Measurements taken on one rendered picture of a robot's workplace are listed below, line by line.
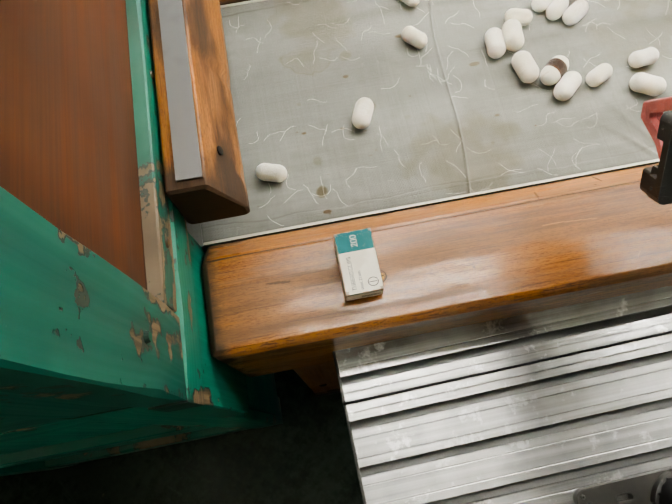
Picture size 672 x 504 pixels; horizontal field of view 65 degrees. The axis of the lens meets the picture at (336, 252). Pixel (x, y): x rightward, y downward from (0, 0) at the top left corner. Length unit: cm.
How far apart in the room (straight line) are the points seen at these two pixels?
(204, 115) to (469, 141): 28
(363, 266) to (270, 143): 19
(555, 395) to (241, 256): 35
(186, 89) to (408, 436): 39
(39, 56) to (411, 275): 34
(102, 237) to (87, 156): 5
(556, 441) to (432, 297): 20
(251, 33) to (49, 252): 47
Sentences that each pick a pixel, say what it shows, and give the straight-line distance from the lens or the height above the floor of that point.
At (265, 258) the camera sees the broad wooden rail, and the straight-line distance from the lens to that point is 51.
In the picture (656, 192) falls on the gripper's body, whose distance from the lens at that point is 43.
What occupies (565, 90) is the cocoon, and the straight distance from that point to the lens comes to 64.
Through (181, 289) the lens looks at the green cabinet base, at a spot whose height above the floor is 83.
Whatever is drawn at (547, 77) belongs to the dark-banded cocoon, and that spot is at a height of 76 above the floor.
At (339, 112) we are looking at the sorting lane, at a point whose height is 74.
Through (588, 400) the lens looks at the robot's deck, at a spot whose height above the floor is 67.
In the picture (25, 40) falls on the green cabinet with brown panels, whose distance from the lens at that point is 33.
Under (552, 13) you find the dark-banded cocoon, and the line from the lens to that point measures 70.
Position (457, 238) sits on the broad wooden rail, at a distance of 52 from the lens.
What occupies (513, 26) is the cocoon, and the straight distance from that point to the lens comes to 67.
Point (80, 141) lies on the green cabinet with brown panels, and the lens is 35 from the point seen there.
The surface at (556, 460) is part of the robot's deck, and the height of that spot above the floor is 67.
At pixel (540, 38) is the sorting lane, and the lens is 69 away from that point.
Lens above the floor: 124
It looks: 71 degrees down
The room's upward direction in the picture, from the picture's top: 4 degrees counter-clockwise
